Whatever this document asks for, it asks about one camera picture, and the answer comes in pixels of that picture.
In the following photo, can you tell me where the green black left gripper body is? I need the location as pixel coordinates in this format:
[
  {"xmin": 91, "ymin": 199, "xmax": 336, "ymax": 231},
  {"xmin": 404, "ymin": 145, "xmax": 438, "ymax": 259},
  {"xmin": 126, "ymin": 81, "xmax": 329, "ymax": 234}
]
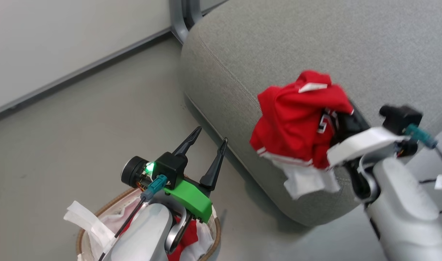
[{"xmin": 152, "ymin": 152, "xmax": 213, "ymax": 223}]

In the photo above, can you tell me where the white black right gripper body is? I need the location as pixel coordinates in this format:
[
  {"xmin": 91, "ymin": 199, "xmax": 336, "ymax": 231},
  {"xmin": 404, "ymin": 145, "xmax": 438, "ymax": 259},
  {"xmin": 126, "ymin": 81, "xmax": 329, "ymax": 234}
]
[{"xmin": 326, "ymin": 107, "xmax": 419, "ymax": 200}]

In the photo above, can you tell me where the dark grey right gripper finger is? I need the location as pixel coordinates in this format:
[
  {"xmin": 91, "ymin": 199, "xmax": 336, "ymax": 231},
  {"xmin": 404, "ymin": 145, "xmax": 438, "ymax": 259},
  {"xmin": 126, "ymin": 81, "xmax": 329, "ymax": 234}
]
[{"xmin": 335, "ymin": 107, "xmax": 371, "ymax": 144}]

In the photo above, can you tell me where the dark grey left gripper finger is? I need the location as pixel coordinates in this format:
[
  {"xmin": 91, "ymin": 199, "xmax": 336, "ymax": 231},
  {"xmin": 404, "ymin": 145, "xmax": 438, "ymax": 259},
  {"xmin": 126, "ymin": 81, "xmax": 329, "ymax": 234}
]
[
  {"xmin": 172, "ymin": 126, "xmax": 202, "ymax": 158},
  {"xmin": 199, "ymin": 137, "xmax": 228, "ymax": 192}
]

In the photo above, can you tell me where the red white sports jersey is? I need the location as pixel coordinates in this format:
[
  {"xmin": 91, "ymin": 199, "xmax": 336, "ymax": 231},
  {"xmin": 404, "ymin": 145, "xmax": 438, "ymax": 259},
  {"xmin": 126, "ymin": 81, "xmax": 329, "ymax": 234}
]
[{"xmin": 249, "ymin": 70, "xmax": 355, "ymax": 200}]

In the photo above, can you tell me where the red white garment in basket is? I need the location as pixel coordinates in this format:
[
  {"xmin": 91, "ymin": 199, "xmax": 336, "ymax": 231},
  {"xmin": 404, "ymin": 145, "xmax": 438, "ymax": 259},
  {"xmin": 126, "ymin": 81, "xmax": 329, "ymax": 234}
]
[{"xmin": 167, "ymin": 216, "xmax": 200, "ymax": 261}]

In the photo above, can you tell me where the round woven laundry basket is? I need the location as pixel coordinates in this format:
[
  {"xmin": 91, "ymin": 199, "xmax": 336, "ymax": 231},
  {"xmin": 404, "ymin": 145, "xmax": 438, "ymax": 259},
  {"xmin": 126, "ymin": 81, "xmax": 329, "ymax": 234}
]
[{"xmin": 76, "ymin": 187, "xmax": 222, "ymax": 261}]

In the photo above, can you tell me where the grey fabric sofa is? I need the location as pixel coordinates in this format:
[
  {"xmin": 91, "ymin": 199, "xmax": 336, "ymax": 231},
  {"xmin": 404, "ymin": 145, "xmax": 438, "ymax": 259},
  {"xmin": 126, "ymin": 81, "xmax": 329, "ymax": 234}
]
[{"xmin": 180, "ymin": 0, "xmax": 442, "ymax": 227}]

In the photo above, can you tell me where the grey metal furniture leg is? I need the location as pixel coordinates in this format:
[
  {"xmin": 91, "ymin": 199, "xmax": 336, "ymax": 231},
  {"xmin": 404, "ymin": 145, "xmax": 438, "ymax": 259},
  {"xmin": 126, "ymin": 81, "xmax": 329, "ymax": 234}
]
[{"xmin": 169, "ymin": 0, "xmax": 204, "ymax": 45}]

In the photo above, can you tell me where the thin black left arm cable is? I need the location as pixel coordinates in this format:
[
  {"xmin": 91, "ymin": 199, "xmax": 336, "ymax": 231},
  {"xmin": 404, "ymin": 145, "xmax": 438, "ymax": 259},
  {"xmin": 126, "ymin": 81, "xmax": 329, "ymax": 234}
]
[{"xmin": 98, "ymin": 175, "xmax": 168, "ymax": 261}]

